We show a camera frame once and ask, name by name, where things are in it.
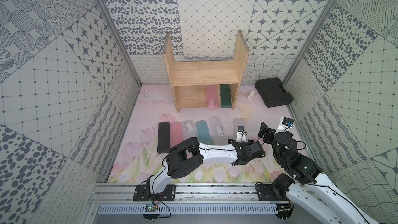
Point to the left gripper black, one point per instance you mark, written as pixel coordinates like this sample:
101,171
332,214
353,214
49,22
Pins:
241,144

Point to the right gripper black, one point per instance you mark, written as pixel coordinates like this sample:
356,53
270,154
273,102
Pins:
270,133

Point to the frosted rectangular pencil case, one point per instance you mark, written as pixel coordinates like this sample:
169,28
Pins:
236,123

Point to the teal pencil case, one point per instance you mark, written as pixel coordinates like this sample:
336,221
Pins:
203,133

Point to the dark green pencil case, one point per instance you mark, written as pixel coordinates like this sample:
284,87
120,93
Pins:
225,96

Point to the clear rounded pencil case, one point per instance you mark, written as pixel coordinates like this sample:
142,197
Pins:
188,129

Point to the pink rounded pencil case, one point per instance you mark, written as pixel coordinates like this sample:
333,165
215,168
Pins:
176,133

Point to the black rectangular pencil case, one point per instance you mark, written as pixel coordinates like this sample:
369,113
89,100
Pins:
163,145

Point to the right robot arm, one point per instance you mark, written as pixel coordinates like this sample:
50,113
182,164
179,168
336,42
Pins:
305,183

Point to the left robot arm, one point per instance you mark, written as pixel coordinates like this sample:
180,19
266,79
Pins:
187,156

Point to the wooden two-tier shelf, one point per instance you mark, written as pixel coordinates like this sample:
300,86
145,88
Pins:
188,80

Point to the black plastic tool case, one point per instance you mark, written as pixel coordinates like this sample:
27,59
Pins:
273,92

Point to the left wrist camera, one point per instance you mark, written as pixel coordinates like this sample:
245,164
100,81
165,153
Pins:
241,134

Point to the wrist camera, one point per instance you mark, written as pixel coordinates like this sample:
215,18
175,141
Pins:
241,134
285,124

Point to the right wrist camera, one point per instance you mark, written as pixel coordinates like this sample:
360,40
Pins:
285,124

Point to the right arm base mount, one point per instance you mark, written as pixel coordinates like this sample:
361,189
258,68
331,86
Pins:
277,191

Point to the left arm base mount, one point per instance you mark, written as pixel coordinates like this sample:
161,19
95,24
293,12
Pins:
143,194

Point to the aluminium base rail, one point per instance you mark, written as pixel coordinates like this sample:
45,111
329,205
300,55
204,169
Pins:
179,199

